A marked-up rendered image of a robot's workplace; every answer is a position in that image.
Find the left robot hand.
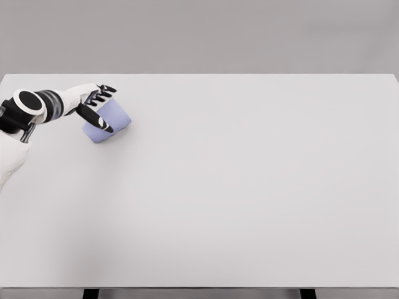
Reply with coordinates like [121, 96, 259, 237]
[70, 83, 118, 134]

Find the light blue cup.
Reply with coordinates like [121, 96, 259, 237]
[81, 97, 132, 145]

